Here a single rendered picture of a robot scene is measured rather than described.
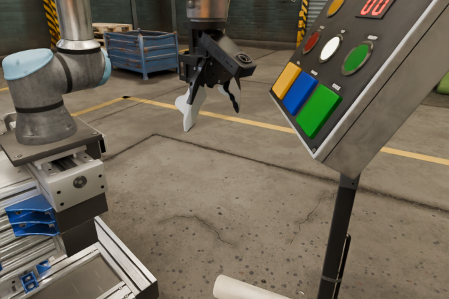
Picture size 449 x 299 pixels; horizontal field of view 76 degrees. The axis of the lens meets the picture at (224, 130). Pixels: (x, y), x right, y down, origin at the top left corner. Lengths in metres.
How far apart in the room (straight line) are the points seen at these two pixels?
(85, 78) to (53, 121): 0.15
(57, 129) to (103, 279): 0.64
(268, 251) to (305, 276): 0.21
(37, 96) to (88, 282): 0.74
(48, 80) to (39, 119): 0.10
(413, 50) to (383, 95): 0.06
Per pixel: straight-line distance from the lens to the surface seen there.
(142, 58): 4.98
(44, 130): 0.90
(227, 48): 0.52
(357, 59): 0.47
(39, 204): 0.92
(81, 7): 0.92
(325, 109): 0.46
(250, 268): 1.53
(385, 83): 0.43
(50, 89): 0.89
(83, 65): 0.92
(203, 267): 1.54
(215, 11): 0.54
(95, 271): 1.34
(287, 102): 0.58
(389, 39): 0.45
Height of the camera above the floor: 1.16
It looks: 24 degrees down
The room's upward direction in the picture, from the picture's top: straight up
